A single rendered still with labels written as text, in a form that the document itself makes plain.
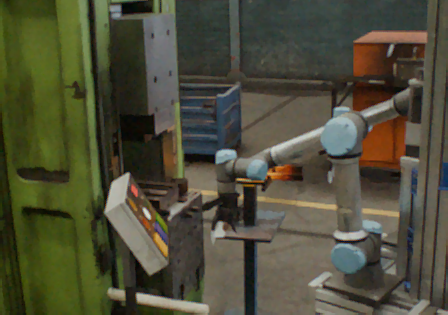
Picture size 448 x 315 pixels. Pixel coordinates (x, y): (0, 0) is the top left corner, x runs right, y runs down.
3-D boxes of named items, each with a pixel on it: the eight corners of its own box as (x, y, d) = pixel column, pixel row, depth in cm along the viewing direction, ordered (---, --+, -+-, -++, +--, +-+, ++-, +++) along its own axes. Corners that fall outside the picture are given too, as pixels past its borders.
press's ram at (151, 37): (186, 98, 310) (182, 11, 298) (149, 116, 277) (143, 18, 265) (107, 95, 327) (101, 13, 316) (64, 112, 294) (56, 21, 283)
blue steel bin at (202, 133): (244, 146, 744) (243, 81, 723) (223, 166, 674) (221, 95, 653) (145, 140, 789) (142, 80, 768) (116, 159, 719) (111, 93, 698)
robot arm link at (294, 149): (369, 100, 228) (257, 146, 259) (359, 106, 220) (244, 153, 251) (382, 131, 228) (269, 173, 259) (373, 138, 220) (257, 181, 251)
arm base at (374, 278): (391, 278, 243) (392, 253, 240) (373, 293, 232) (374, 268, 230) (354, 268, 253) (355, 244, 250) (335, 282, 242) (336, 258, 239)
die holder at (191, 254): (205, 275, 334) (202, 190, 321) (174, 310, 301) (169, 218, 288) (108, 260, 358) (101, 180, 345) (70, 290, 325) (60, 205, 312)
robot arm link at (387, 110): (426, 110, 255) (333, 145, 294) (440, 106, 262) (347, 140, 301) (415, 82, 256) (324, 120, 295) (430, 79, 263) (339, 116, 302)
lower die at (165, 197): (178, 199, 311) (177, 182, 309) (160, 214, 294) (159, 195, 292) (100, 191, 329) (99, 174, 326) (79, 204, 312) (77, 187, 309)
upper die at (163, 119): (175, 124, 301) (174, 103, 298) (155, 135, 284) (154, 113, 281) (94, 120, 319) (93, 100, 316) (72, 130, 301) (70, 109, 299)
